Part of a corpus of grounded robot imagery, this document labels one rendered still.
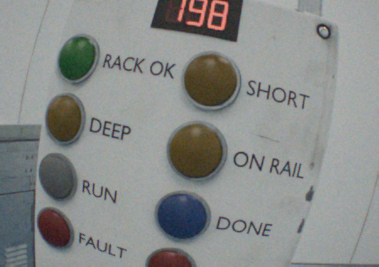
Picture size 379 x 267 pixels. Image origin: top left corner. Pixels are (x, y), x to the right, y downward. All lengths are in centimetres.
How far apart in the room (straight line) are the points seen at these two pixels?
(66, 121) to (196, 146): 8
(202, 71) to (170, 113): 3
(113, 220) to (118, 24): 11
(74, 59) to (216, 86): 8
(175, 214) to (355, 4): 390
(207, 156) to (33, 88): 402
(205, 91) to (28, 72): 405
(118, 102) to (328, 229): 386
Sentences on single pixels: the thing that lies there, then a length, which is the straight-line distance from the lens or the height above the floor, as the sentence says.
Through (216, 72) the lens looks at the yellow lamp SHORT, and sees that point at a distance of 40.
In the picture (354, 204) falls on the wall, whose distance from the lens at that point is 426.
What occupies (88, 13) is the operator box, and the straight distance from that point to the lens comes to 44.
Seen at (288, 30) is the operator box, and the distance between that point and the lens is 40.
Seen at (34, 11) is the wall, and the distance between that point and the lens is 448.
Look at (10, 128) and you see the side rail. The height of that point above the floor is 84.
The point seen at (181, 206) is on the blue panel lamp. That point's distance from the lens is 41.
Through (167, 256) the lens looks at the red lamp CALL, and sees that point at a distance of 41.
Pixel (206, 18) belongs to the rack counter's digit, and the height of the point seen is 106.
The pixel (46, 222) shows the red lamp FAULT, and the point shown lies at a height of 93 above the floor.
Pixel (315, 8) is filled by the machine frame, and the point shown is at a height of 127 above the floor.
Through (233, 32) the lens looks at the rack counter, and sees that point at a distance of 41.
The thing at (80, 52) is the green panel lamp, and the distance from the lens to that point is 43.
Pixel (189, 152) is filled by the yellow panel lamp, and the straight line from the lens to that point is 40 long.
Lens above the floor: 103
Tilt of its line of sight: 3 degrees down
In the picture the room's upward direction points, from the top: 12 degrees clockwise
